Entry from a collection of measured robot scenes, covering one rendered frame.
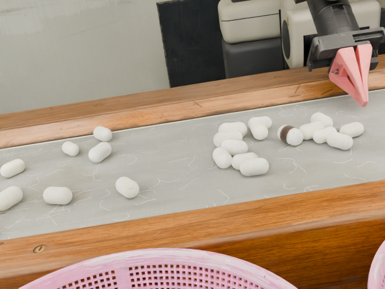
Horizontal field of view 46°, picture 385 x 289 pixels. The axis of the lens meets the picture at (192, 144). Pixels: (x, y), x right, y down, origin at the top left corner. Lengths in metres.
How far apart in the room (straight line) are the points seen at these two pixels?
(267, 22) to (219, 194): 1.04
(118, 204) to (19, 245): 0.12
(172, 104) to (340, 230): 0.40
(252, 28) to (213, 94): 0.76
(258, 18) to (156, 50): 1.27
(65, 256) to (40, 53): 2.44
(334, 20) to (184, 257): 0.45
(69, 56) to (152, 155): 2.18
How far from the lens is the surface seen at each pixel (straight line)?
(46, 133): 0.73
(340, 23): 0.69
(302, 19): 1.18
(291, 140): 0.56
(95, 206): 0.50
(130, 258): 0.36
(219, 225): 0.38
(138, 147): 0.63
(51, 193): 0.52
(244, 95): 0.71
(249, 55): 1.48
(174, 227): 0.39
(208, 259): 0.34
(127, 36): 2.65
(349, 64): 0.65
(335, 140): 0.55
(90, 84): 2.76
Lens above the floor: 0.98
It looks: 23 degrees down
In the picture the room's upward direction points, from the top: 9 degrees counter-clockwise
